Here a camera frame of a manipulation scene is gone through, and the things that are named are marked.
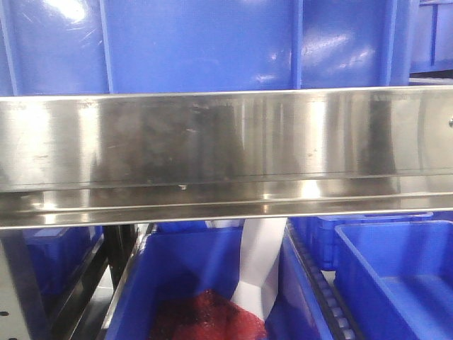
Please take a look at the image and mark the blue bin with red mesh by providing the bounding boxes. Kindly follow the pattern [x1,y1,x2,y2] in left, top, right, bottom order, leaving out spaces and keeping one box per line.
[106,227,331,339]

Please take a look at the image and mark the red mesh bag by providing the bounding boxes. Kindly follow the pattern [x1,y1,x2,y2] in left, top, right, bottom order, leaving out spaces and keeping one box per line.
[149,290,268,340]

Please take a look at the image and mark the blue bin lower left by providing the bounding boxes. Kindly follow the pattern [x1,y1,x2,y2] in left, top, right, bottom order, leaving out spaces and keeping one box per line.
[23,226,102,295]

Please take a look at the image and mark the roller conveyor track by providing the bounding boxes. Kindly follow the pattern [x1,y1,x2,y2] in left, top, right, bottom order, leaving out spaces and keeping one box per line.
[287,221,358,339]

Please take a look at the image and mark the empty blue bin right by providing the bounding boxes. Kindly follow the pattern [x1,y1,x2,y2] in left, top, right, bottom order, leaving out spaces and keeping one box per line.
[335,220,452,339]

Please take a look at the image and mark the large blue storage crate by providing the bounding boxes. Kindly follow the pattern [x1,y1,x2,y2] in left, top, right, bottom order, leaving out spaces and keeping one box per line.
[1,1,419,96]

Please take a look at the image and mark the blue crate upper right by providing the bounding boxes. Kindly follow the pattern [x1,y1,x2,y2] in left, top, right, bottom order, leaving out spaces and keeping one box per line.
[411,1,452,74]

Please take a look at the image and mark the stainless steel shelf rail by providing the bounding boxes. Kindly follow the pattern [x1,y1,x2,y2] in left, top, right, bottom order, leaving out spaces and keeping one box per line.
[1,86,452,230]

